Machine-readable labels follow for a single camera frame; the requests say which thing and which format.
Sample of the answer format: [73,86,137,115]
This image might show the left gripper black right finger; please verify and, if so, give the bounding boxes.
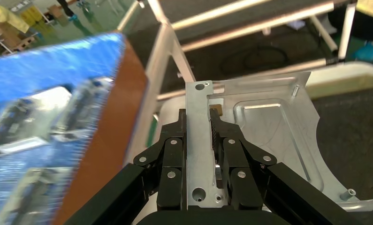
[209,107,363,225]

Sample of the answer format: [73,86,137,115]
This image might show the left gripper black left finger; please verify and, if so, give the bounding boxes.
[63,108,187,225]

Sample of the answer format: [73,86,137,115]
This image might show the silver stamped metal bracket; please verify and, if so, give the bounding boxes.
[185,72,373,212]
[0,87,72,156]
[0,167,72,225]
[51,77,112,140]

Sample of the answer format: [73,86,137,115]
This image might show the blue corrugated box orange side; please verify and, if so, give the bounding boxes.
[0,32,149,225]

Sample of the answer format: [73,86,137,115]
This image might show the black work mat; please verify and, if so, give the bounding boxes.
[310,90,373,201]

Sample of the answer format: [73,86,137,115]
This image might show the white rack pipe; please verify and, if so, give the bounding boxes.
[338,2,357,60]
[310,15,339,52]
[156,57,331,102]
[171,0,335,31]
[181,14,335,53]

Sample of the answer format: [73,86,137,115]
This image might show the tan wooden edge strip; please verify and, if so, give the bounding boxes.
[304,61,373,100]

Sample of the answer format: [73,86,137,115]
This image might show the long white table rail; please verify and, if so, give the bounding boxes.
[122,20,176,168]

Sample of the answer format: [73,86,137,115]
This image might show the white diagonal frame pipe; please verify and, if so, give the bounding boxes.
[146,0,197,83]

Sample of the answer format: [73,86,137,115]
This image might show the black floor cable loop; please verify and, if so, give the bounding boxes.
[220,45,290,75]

